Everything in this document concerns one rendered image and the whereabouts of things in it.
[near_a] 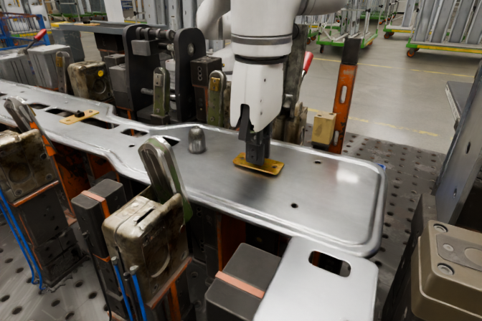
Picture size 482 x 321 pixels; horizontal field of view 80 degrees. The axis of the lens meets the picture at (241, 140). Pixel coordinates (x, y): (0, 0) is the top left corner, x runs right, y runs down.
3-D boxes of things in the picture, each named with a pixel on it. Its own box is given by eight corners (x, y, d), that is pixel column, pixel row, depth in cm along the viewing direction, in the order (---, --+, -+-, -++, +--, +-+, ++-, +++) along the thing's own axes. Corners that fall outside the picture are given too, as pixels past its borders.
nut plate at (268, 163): (231, 163, 50) (231, 156, 49) (241, 152, 53) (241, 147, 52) (277, 175, 46) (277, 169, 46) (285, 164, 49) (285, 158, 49)
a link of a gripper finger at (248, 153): (247, 124, 46) (247, 160, 49) (238, 132, 44) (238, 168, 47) (265, 127, 45) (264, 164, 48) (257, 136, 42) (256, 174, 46)
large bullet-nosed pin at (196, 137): (186, 158, 55) (183, 127, 52) (196, 151, 58) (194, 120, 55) (200, 162, 54) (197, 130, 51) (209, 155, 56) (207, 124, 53)
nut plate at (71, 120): (68, 125, 65) (67, 120, 64) (58, 122, 66) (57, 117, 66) (100, 112, 71) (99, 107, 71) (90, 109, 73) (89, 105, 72)
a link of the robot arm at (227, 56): (210, 66, 121) (208, 3, 109) (254, 65, 123) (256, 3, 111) (211, 74, 111) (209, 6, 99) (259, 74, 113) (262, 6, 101)
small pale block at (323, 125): (295, 255, 70) (313, 116, 53) (300, 245, 73) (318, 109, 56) (310, 261, 68) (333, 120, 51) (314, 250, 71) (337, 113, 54)
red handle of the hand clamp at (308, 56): (275, 104, 58) (299, 49, 64) (277, 111, 59) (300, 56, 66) (295, 107, 56) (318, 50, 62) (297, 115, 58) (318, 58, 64)
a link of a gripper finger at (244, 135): (250, 83, 42) (260, 102, 46) (231, 130, 39) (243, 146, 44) (257, 84, 41) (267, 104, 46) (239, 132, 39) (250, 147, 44)
